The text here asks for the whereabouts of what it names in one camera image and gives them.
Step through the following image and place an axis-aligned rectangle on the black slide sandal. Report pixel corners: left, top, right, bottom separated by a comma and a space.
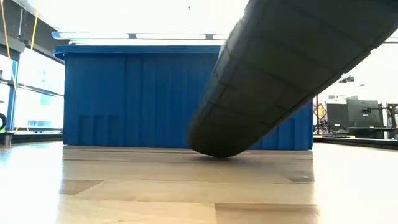
187, 0, 398, 158

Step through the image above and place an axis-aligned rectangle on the blue plastic bin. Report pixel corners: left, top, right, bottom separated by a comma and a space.
53, 45, 313, 151

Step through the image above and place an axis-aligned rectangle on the red yellow machine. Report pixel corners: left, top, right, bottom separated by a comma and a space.
313, 101, 328, 134

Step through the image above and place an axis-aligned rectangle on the small black computer monitor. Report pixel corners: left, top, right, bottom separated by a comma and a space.
326, 103, 348, 128

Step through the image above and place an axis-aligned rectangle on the black ceiling-mounted device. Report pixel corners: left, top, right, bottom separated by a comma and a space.
338, 75, 356, 85

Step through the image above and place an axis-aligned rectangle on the large black computer monitor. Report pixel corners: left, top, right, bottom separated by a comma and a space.
346, 99, 380, 128

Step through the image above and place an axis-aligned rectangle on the black background desk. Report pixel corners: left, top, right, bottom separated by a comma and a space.
329, 125, 398, 140

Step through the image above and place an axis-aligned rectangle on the dark overhead beam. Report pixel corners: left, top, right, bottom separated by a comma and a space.
0, 0, 70, 62

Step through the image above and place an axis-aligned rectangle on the black aluminium frame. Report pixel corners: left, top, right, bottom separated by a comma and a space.
0, 133, 398, 150

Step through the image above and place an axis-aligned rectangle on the yellow hanging cable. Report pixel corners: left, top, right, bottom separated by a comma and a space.
30, 0, 40, 51
0, 0, 19, 133

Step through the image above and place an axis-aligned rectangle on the blue window post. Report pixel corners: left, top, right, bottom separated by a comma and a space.
6, 58, 20, 131

